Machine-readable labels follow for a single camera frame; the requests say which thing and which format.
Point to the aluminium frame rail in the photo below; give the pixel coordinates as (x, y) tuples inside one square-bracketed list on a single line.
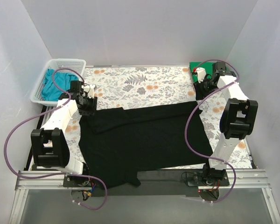
[(48, 197)]

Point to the folded green t shirt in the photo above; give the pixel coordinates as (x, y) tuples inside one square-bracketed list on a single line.
[(194, 65)]

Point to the white plastic basket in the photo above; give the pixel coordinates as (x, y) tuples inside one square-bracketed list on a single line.
[(77, 65)]

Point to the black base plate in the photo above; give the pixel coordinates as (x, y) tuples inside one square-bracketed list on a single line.
[(194, 179), (81, 181)]

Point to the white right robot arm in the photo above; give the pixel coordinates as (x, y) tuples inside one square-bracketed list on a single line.
[(237, 120)]

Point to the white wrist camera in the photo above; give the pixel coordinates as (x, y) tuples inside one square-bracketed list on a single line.
[(89, 90), (198, 74)]

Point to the floral table mat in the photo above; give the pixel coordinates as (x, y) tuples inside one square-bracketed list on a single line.
[(136, 87)]

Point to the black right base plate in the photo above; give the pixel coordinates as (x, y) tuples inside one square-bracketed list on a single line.
[(194, 179)]

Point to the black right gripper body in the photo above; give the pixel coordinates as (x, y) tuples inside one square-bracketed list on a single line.
[(201, 88)]

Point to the teal t shirt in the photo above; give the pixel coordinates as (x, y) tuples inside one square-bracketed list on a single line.
[(49, 91)]

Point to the black t shirt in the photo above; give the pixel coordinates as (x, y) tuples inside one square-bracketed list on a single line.
[(116, 143)]

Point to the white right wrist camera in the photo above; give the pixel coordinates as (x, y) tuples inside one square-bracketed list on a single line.
[(198, 74)]

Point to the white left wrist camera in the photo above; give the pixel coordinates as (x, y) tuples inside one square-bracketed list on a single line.
[(89, 90)]

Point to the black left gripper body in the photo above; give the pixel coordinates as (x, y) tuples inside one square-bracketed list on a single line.
[(89, 107)]

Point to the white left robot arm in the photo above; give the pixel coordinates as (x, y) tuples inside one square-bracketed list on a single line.
[(49, 146)]

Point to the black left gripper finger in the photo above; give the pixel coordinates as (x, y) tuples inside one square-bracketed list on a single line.
[(94, 105), (85, 113)]

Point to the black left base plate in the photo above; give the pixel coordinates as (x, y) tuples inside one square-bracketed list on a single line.
[(81, 181)]

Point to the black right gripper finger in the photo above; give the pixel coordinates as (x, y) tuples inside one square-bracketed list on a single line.
[(200, 96), (197, 87)]

